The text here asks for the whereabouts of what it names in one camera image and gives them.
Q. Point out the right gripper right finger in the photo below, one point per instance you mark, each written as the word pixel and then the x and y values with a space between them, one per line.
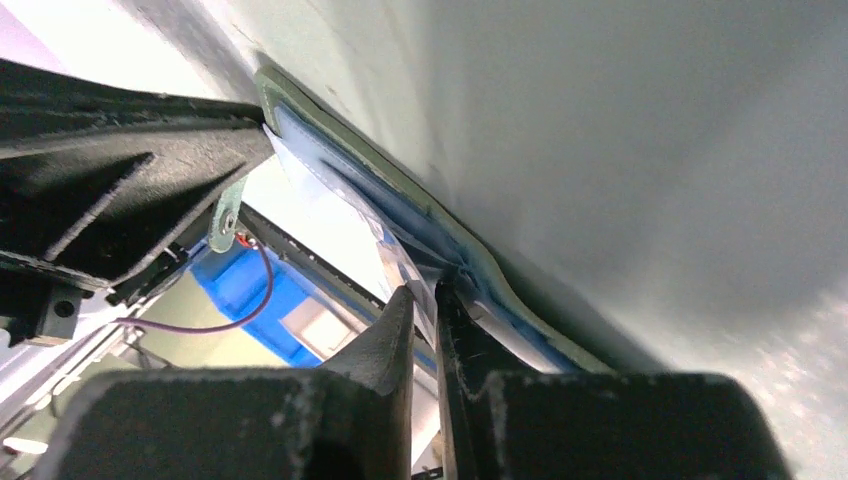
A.
pixel 502 419

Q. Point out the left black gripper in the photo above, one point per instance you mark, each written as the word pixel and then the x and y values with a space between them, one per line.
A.
pixel 96 182

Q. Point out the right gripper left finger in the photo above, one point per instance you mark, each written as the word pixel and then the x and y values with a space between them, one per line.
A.
pixel 348 418

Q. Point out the blue card wallet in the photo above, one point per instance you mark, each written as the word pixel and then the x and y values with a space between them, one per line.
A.
pixel 434 242

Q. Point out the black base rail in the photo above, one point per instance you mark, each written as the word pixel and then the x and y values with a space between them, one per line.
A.
pixel 329 279

